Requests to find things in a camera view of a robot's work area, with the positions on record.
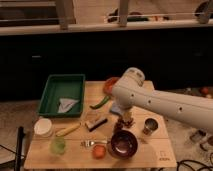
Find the black chair frame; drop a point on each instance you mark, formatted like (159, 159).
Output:
(18, 152)

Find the green plastic cup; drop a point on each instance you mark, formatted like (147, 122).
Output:
(58, 145)

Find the wooden blackboard eraser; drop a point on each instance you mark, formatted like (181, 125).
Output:
(95, 123)

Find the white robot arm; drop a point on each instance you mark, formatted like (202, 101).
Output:
(195, 111)

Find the orange bowl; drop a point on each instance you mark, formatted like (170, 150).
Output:
(109, 85)

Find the dark purple bowl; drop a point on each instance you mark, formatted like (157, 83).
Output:
(123, 145)

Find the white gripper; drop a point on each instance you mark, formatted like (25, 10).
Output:
(127, 115)

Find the white paper cup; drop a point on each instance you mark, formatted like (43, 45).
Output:
(43, 127)

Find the yellow banana toy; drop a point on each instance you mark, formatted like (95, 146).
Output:
(68, 130)

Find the grey folded cloth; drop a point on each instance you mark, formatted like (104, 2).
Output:
(66, 104)

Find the metal cup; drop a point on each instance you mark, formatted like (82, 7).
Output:
(150, 126)

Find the orange tomato toy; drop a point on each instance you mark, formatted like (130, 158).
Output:
(99, 151)

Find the blue sponge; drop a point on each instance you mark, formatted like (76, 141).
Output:
(114, 109)

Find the green plastic tray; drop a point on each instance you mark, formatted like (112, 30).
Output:
(62, 86)

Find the green chili pepper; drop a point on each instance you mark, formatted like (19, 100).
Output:
(101, 103)

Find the silver fork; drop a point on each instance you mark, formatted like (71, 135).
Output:
(88, 143)

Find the pine cone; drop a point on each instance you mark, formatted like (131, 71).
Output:
(121, 123)

